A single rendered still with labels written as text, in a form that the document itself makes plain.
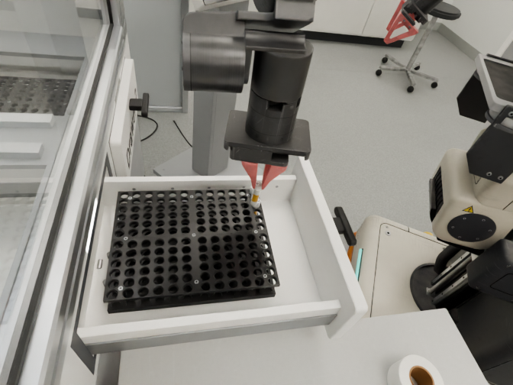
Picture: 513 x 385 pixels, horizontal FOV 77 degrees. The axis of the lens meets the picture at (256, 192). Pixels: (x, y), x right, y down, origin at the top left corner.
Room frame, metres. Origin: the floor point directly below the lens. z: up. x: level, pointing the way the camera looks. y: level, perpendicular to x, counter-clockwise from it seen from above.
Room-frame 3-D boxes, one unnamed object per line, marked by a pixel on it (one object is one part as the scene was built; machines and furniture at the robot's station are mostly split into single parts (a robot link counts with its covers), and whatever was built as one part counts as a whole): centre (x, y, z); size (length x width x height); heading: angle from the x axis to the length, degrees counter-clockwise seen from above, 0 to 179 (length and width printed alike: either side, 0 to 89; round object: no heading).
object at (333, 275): (0.33, -0.11, 0.87); 0.29 x 0.02 x 0.11; 20
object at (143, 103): (0.53, 0.27, 0.91); 0.07 x 0.04 x 0.01; 20
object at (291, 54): (0.32, 0.01, 1.14); 0.07 x 0.06 x 0.07; 107
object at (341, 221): (0.34, -0.14, 0.91); 0.07 x 0.04 x 0.01; 20
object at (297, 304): (0.26, 0.08, 0.86); 0.40 x 0.26 x 0.06; 110
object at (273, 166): (0.32, 0.01, 1.01); 0.07 x 0.07 x 0.09; 7
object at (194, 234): (0.26, 0.07, 0.87); 0.22 x 0.18 x 0.06; 110
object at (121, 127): (0.52, 0.29, 0.87); 0.29 x 0.02 x 0.11; 20
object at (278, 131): (0.32, 0.00, 1.08); 0.10 x 0.07 x 0.07; 97
